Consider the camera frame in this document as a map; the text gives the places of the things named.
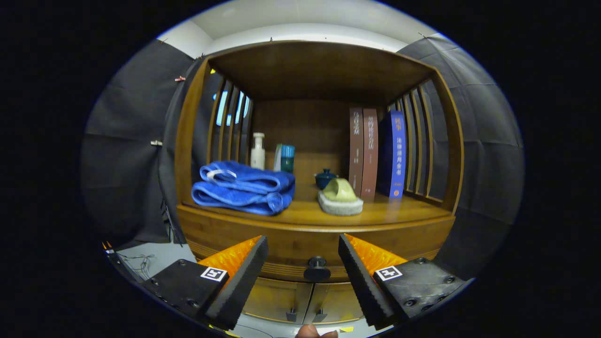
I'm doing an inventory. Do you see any tangle of thin cables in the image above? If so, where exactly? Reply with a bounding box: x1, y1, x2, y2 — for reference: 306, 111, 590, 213
117, 253, 155, 280

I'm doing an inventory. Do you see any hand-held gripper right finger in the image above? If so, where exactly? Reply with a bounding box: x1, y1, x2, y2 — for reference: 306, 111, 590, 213
338, 233, 471, 330

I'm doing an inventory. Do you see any wooden cabinet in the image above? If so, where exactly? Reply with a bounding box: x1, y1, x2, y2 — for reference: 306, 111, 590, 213
174, 40, 465, 325

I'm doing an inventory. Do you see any folded blue towel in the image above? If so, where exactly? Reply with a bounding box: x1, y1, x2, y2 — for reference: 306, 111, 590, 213
191, 161, 296, 216

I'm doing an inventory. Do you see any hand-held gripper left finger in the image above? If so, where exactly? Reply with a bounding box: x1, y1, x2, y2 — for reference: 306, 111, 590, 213
141, 235, 269, 331

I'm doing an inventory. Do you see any reddish brown book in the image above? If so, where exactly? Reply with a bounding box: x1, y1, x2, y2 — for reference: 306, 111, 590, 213
361, 108, 379, 203

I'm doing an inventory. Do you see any wooden cabinet door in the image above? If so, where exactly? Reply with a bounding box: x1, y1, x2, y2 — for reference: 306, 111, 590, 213
242, 277, 313, 324
304, 282, 367, 324

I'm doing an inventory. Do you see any dark blue lidded teacup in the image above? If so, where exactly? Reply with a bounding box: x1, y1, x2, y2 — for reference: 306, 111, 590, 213
314, 169, 339, 190

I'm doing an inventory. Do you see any blue book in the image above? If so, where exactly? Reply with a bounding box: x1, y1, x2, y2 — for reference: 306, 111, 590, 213
378, 110, 407, 199

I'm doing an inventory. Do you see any blue capped clear bottle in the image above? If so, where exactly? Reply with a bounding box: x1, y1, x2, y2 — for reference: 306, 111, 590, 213
280, 145, 296, 173

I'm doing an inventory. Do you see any black drawer knob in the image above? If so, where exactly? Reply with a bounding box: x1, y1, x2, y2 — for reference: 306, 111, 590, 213
303, 256, 331, 283

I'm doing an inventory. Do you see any green and white slipper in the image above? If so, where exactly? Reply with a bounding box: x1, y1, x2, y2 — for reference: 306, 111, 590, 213
317, 178, 364, 216

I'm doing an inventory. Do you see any wooden countertop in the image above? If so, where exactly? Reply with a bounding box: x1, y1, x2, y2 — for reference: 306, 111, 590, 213
181, 185, 454, 227

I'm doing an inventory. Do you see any white pump bottle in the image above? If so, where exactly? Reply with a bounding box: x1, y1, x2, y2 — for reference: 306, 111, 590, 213
250, 132, 266, 170

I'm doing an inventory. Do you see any dark brown book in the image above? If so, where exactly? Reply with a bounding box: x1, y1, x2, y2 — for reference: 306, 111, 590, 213
348, 108, 364, 197

